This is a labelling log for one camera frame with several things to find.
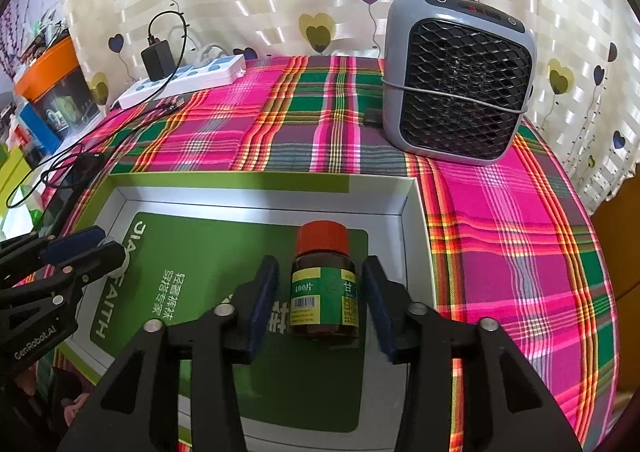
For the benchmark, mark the green and white cardboard box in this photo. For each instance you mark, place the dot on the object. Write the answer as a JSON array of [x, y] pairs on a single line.
[[150, 202]]

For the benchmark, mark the clear container with orange lid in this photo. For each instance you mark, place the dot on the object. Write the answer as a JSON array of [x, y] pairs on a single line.
[[50, 67]]

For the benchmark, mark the plaid tablecloth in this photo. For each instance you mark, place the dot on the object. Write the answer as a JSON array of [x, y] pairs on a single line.
[[475, 232]]

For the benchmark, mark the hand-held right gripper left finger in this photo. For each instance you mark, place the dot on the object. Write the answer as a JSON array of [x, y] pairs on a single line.
[[264, 302]]

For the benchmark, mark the light green box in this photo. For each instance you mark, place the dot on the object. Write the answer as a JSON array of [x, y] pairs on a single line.
[[17, 172]]

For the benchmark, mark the blue box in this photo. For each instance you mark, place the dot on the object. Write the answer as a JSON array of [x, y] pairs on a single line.
[[37, 130]]

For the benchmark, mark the white power strip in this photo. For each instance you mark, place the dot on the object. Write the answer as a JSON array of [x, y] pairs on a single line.
[[200, 75]]

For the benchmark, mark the grey fan heater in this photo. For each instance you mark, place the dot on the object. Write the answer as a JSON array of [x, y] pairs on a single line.
[[457, 77]]

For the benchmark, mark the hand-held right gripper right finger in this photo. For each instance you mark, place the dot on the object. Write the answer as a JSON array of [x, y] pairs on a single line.
[[377, 302]]

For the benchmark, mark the black power adapter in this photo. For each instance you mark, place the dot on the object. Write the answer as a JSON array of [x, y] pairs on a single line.
[[158, 61]]

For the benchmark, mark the brown bottle with red cap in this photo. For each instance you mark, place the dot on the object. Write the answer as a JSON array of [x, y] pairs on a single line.
[[325, 297]]

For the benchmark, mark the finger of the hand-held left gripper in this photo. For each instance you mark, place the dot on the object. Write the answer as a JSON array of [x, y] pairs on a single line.
[[75, 243], [95, 262]]

